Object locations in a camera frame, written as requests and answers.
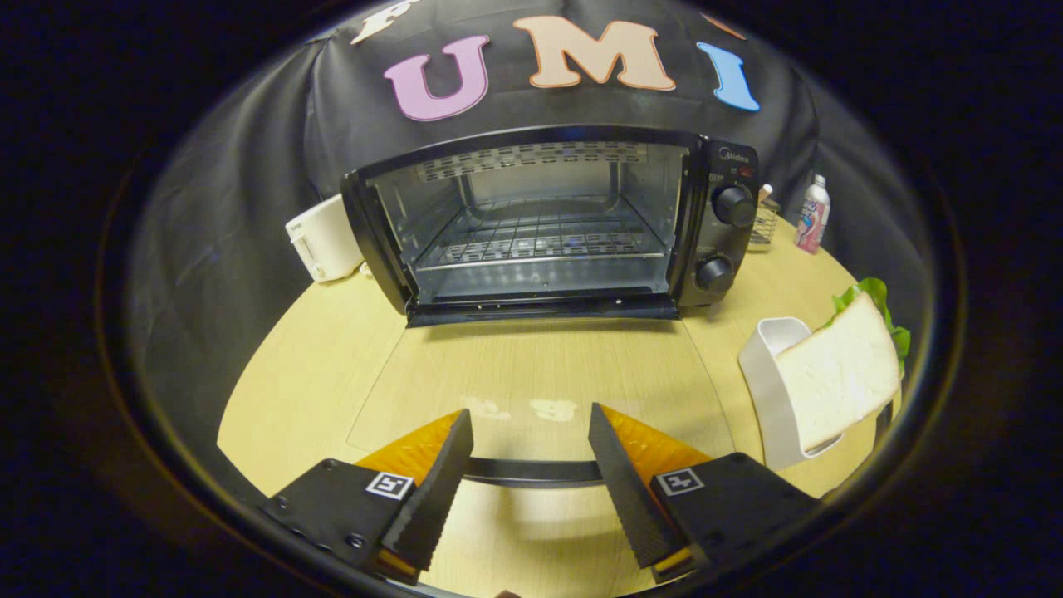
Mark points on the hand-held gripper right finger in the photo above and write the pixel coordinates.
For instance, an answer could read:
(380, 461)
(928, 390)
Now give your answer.
(627, 490)

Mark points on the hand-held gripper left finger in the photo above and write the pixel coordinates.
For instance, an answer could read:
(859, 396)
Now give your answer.
(436, 498)

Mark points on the lettuce sandwich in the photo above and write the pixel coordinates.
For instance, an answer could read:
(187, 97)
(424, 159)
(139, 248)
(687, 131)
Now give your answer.
(839, 374)

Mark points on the black toaster oven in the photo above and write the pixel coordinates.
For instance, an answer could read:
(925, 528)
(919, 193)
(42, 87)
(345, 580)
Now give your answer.
(722, 241)

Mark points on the white toaster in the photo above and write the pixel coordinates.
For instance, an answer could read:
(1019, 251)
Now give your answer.
(328, 241)

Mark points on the white plastic dish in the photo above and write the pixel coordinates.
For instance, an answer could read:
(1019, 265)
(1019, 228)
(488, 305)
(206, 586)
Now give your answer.
(760, 374)

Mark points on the pink label bottle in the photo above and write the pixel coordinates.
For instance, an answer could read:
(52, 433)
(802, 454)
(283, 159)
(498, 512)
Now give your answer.
(812, 220)

